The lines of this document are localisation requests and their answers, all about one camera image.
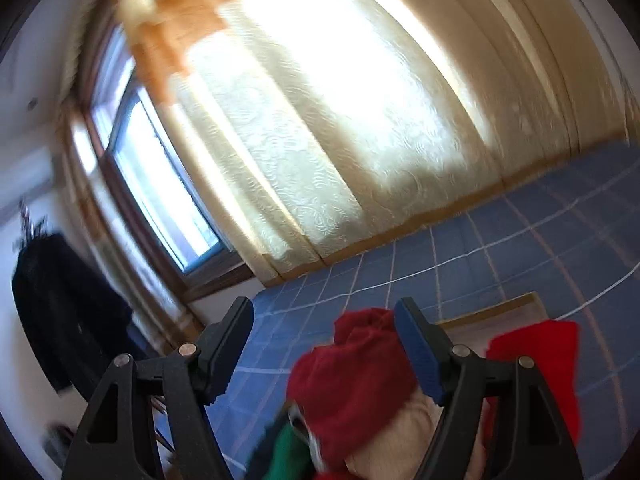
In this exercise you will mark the wooden coat rack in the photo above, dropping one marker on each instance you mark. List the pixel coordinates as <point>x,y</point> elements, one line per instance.
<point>30,224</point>

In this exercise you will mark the beige white underwear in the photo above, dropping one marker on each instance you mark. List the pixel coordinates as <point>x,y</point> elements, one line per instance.
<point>398,450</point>

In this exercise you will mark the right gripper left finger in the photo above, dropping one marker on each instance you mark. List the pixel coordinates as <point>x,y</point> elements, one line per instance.
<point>116,437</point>

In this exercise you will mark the blue plaid table cloth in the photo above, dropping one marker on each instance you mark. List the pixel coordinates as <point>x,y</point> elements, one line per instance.
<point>571,237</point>

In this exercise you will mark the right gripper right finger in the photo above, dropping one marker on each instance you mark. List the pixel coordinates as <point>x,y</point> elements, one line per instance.
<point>530,439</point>

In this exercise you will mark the dark navy hanging coat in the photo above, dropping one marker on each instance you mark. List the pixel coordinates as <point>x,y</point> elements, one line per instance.
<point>60,309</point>

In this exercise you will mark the window with brown frame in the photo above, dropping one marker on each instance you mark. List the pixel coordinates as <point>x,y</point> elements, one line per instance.
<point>152,191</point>

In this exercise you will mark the green black striped underwear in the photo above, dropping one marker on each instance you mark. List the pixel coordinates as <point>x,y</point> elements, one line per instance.
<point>280,454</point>

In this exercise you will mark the beige patterned curtain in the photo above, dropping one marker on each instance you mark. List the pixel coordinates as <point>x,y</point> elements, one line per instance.
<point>315,129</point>

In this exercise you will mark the yellow cardboard tray box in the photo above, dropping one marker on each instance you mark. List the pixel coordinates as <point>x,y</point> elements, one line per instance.
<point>477,329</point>

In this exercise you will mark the bright red underwear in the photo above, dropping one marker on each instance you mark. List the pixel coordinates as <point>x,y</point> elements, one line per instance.
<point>553,346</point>

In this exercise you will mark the dark red garment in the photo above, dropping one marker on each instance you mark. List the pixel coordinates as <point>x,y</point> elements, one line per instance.
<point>350,389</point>

